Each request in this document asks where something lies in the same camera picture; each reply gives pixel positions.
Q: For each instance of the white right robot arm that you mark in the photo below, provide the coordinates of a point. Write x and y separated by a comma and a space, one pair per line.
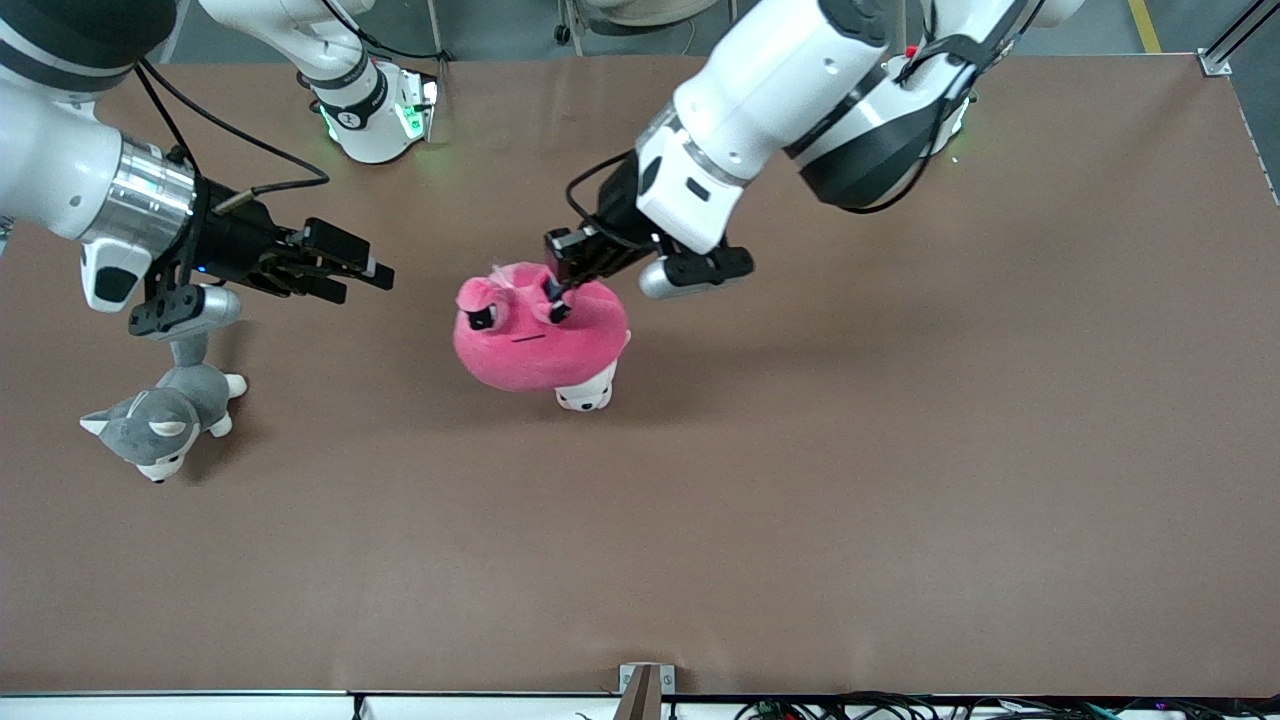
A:
60, 170

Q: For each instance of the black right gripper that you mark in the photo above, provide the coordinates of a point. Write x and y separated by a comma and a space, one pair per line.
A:
237, 243

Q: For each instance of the aluminium frame profile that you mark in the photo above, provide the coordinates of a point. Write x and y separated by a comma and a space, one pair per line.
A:
1225, 55

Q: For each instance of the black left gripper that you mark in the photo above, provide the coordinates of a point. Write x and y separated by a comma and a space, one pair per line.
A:
614, 222

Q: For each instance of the hot pink round plush toy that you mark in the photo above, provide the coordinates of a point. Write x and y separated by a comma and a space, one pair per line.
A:
530, 345

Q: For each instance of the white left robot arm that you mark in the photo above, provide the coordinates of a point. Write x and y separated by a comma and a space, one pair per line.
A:
780, 100

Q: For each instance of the light pink plush puppy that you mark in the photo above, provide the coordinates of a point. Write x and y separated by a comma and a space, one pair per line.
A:
585, 395

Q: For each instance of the white table edge rail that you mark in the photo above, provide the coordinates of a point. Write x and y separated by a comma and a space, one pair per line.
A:
180, 706

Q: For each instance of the white chair with metal legs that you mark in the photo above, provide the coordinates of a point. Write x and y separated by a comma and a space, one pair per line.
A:
640, 10

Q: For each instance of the grey white husky plush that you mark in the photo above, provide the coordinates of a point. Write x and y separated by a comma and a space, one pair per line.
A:
165, 420

